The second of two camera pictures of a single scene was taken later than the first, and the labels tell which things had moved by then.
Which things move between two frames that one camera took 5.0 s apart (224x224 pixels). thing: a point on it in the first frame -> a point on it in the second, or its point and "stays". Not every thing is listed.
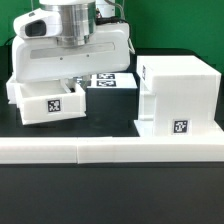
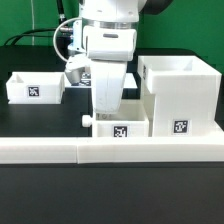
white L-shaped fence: x=92 y=150 stays
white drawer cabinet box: x=178 y=96 stays
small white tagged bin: x=48 y=100 -> x=130 y=121
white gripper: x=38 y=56 -> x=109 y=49
